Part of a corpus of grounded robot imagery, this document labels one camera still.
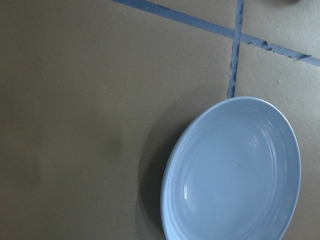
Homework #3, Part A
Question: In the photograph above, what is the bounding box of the blue round plate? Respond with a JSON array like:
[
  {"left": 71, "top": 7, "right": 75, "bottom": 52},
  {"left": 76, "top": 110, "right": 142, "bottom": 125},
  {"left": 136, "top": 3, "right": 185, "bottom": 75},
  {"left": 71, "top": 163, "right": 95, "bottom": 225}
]
[{"left": 160, "top": 96, "right": 301, "bottom": 240}]

